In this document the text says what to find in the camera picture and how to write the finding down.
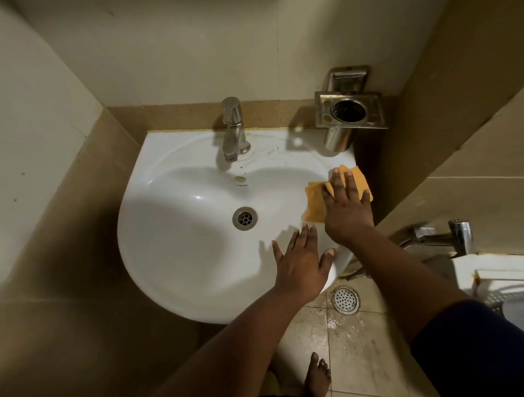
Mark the person's right hand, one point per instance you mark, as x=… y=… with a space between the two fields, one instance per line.
x=348 y=214

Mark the person's left hand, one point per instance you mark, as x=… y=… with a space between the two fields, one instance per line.
x=301 y=272

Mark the orange cleaning cloth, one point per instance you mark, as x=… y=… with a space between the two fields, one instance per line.
x=314 y=204

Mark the white ceramic sink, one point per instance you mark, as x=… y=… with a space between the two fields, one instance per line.
x=176 y=253

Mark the person's right forearm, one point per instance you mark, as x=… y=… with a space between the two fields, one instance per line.
x=409 y=286

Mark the person's left forearm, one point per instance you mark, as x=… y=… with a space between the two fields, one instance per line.
x=237 y=347

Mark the steel sink drain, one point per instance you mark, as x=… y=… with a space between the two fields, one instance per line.
x=245 y=219

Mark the person's right foot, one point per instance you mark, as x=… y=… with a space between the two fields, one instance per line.
x=317 y=376

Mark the chrome sink faucet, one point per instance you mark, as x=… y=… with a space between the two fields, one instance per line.
x=233 y=139

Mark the round steel floor drain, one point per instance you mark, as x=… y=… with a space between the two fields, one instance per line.
x=346 y=300

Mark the white toilet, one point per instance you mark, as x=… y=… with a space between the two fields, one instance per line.
x=483 y=263

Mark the dark blue shirt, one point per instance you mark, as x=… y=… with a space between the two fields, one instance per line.
x=479 y=356

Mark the steel wall tumbler holder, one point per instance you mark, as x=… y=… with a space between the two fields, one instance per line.
x=339 y=139

